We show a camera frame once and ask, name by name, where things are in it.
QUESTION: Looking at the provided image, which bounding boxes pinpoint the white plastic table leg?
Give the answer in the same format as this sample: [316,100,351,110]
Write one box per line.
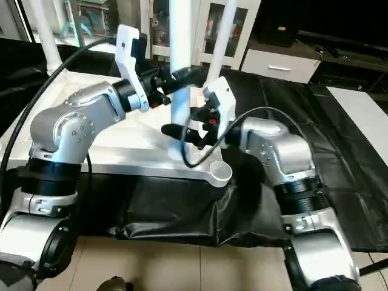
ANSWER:
[168,0,198,162]
[27,0,65,77]
[202,0,239,87]

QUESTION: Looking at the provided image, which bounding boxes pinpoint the white glass-door cabinet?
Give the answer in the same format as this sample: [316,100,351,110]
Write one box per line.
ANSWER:
[149,0,263,71]

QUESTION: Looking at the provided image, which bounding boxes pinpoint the white plastic table top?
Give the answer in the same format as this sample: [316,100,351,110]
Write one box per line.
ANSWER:
[0,70,234,188]

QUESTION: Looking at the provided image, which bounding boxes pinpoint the black work mat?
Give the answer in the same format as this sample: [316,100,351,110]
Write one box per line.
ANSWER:
[0,36,388,252]

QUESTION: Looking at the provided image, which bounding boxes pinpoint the white drawer unit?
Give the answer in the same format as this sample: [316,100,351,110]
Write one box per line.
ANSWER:
[241,48,323,84]

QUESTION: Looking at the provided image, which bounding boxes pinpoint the teal storage box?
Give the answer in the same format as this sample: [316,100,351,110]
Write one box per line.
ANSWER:
[61,0,117,41]

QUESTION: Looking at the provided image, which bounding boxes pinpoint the dark grey robot foot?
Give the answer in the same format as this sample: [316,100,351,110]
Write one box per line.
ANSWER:
[97,277,132,291]

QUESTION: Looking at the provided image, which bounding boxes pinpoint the black metal stand leg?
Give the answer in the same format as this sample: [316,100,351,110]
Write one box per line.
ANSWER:
[358,258,388,280]

